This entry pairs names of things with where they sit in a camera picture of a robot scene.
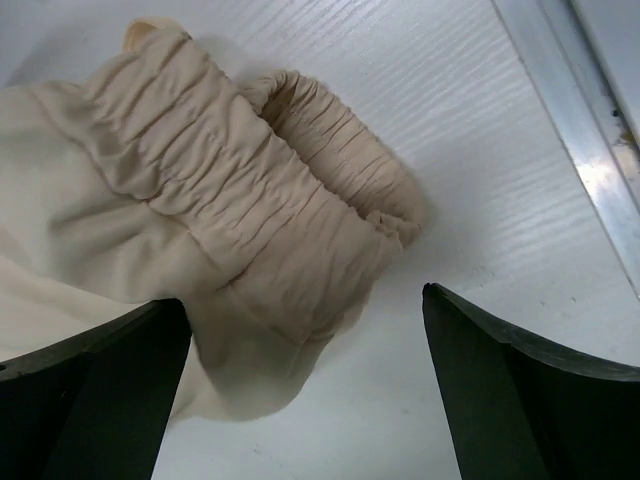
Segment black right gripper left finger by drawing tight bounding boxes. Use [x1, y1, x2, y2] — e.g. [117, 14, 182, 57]
[1, 300, 191, 479]

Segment aluminium rail right side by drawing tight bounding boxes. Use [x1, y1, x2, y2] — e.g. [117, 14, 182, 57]
[494, 1, 639, 290]

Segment beige trousers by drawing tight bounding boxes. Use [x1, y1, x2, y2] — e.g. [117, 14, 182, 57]
[1, 19, 427, 421]

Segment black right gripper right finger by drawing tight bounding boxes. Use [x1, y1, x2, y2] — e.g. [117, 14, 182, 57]
[422, 284, 639, 480]

